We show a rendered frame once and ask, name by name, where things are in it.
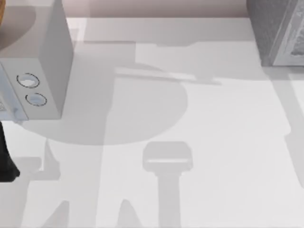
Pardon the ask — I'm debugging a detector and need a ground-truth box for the round microwave knob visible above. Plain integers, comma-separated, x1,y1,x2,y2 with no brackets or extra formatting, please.
25,92,48,107
16,73,40,89

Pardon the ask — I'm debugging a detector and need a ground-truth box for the pale microwave oven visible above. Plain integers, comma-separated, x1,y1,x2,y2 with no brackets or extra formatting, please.
0,0,74,121

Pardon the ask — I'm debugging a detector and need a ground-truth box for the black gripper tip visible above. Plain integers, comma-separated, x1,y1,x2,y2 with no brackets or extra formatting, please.
0,121,21,183

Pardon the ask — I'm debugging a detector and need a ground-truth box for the orange wooden object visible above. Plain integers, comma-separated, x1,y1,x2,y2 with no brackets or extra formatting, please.
0,0,6,24

